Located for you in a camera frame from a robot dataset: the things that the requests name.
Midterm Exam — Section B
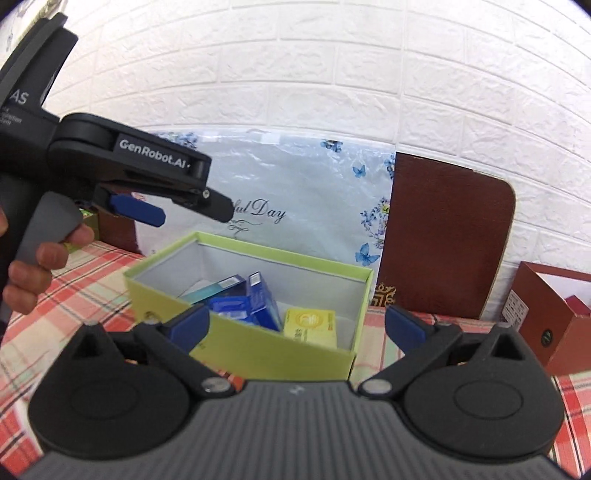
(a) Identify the person's left hand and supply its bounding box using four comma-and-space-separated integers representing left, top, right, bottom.
2, 224, 96, 320

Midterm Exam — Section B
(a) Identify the teal carton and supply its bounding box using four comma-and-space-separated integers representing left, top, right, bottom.
181, 275, 246, 306

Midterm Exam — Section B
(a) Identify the tall blue carton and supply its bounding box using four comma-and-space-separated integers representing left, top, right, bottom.
246, 272, 283, 332

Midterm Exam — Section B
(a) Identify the light green cardboard box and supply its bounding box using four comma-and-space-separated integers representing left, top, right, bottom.
123, 232, 375, 382

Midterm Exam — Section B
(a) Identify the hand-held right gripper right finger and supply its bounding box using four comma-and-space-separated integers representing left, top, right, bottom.
358, 304, 533, 400

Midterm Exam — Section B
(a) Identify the brown wooden board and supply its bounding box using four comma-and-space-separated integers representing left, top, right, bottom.
98, 151, 516, 320

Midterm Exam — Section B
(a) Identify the small green open box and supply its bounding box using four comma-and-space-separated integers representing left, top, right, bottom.
65, 207, 100, 254

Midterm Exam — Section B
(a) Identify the floral plastic bag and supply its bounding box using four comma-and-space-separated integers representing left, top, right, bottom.
135, 128, 398, 278

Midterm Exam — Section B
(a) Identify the yellow carton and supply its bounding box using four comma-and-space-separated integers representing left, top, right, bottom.
282, 308, 338, 350

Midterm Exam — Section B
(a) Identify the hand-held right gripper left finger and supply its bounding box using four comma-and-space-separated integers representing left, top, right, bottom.
61, 305, 235, 402

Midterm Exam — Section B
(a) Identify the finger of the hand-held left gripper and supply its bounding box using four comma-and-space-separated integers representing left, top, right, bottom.
50, 113, 234, 223
93, 181, 177, 228

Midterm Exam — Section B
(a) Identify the dark red small box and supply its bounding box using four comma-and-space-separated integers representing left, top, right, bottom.
565, 295, 591, 319

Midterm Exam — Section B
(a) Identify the red cardboard box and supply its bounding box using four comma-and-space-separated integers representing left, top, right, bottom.
498, 260, 591, 378

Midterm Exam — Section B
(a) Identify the flat blue carton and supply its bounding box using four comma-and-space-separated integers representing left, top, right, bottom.
209, 295, 260, 326

